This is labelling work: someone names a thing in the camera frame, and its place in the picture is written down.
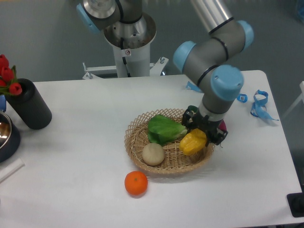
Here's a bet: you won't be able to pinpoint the woven wicker basket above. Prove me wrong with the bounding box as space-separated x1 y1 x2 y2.
124 108 215 175

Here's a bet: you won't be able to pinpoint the beige round bun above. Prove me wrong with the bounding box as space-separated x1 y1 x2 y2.
142 143 165 166

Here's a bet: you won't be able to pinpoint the blue tangled ribbon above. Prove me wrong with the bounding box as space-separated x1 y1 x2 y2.
250 90 279 121

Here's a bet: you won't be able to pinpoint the black device at table edge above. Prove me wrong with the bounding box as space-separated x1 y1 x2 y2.
287 192 304 218

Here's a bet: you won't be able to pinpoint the green bok choy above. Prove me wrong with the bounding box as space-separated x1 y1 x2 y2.
148 114 188 146

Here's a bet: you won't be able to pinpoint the yellow bell pepper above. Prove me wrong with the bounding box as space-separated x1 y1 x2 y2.
179 129 207 156

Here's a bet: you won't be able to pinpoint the dark green cucumber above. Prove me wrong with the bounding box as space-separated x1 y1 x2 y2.
187 105 224 148

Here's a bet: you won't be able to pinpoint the black cylindrical vase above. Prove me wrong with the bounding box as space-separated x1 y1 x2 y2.
5 78 52 130

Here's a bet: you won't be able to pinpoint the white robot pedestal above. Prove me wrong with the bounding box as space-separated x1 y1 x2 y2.
104 13 156 65

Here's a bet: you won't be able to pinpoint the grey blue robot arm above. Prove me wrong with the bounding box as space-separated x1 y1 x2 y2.
76 0 254 145

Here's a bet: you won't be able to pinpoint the white metal frame bracket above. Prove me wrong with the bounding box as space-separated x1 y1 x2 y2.
82 57 169 79

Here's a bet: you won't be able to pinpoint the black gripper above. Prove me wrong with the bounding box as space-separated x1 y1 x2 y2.
182 106 228 146

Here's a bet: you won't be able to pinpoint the blue ribbon strip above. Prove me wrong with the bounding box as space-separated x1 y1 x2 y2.
185 81 203 93

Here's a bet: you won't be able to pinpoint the orange tangerine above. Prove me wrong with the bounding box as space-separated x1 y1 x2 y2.
124 171 148 196

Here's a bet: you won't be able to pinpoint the white flat stick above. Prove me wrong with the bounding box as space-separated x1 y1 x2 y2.
0 159 25 182

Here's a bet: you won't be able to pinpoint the red tulip flowers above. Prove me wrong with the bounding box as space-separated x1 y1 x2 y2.
0 54 22 96

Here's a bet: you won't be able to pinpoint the dark bowl with metal inside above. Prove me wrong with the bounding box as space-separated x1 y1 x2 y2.
0 112 21 162

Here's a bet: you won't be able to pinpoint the blue object at left edge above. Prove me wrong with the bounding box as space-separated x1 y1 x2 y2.
0 95 7 112

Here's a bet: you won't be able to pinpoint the purple eggplant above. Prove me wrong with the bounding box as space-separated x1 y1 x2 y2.
218 120 227 133

